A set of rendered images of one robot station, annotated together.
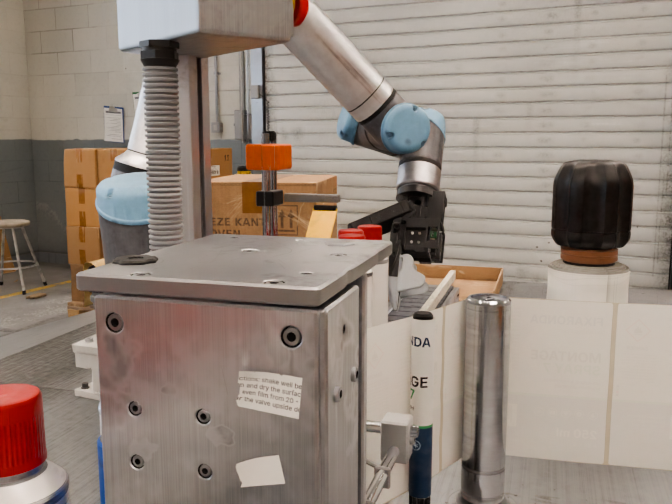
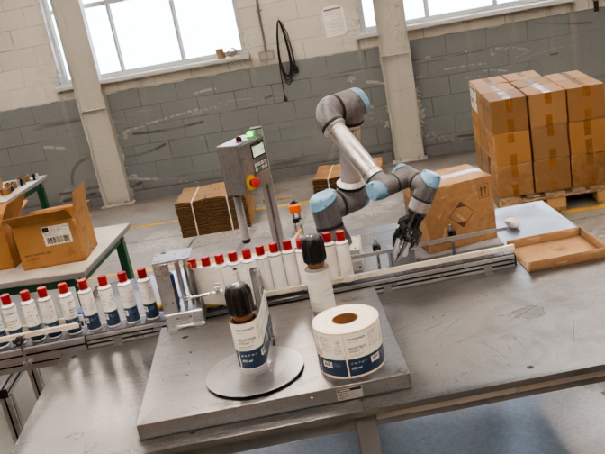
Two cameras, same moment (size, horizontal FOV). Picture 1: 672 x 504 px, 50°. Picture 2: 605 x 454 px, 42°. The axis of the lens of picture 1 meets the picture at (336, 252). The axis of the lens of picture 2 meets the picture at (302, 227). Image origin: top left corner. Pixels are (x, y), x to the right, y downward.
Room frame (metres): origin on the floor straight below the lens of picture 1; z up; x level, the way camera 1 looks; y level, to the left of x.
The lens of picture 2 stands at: (0.03, -2.67, 2.00)
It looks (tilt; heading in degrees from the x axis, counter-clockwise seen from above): 17 degrees down; 73
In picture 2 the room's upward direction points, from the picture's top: 11 degrees counter-clockwise
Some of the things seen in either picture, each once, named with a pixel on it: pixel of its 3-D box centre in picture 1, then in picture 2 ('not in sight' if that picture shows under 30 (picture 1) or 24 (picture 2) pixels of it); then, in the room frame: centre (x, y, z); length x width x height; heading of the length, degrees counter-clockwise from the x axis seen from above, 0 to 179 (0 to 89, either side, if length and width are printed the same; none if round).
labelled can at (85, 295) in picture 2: not in sight; (88, 304); (0.03, 0.24, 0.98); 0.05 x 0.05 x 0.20
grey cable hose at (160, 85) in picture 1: (163, 161); (241, 216); (0.65, 0.16, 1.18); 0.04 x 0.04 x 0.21
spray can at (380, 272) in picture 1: (369, 299); (344, 256); (0.96, -0.05, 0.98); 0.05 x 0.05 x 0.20
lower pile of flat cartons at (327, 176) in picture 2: not in sight; (348, 178); (2.64, 4.11, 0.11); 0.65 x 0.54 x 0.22; 152
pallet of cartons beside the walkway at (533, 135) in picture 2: not in sight; (535, 136); (3.72, 2.66, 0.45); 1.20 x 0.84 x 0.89; 66
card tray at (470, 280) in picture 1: (445, 283); (555, 248); (1.74, -0.27, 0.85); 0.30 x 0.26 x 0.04; 164
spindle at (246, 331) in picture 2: not in sight; (245, 327); (0.45, -0.51, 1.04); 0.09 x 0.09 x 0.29
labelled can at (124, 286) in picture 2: not in sight; (127, 297); (0.17, 0.19, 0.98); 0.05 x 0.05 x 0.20
